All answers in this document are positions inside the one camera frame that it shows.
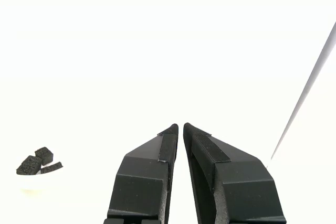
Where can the white bowl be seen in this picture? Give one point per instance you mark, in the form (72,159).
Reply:
(34,184)

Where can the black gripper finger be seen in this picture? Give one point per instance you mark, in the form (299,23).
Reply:
(140,187)
(245,195)

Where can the tall black foam box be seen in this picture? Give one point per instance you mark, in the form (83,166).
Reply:
(29,166)

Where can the small black foam box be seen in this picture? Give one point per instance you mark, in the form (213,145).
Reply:
(44,154)

